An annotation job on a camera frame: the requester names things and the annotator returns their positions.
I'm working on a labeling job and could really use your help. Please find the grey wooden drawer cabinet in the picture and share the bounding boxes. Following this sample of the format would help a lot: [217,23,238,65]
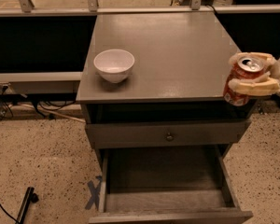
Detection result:
[77,12,257,224]

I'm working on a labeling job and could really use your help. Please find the round metal drawer knob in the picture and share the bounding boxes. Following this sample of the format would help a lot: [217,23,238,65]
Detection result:
[165,133,175,142]

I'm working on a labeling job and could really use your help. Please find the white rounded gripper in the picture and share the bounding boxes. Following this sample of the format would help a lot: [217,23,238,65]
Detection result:
[228,52,280,97]

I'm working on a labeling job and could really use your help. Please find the open grey middle drawer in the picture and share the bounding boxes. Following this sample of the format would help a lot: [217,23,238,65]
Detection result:
[89,146,253,224]

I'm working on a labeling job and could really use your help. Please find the black cables under railing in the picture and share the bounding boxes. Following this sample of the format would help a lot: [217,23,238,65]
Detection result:
[0,84,77,121]

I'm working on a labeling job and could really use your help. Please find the white ceramic bowl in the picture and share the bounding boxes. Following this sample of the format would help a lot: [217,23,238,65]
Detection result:
[93,49,135,83]

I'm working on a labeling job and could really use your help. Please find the closed grey top drawer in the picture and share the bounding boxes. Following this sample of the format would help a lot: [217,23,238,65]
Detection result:
[86,119,250,149]

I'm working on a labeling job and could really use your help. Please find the black bar on floor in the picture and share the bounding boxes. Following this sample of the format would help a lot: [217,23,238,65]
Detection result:
[15,187,39,224]

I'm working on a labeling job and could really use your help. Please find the red coke can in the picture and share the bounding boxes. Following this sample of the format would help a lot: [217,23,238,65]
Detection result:
[223,55,264,106]

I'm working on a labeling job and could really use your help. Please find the metal railing frame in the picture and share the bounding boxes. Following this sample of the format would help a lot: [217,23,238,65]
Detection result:
[0,0,280,101]

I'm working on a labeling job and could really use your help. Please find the black floor cable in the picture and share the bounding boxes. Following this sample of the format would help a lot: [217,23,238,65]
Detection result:
[0,195,19,224]

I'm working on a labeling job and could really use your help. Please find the blue tape cross mark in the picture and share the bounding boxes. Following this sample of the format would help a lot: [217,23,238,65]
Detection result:
[85,175,103,210]

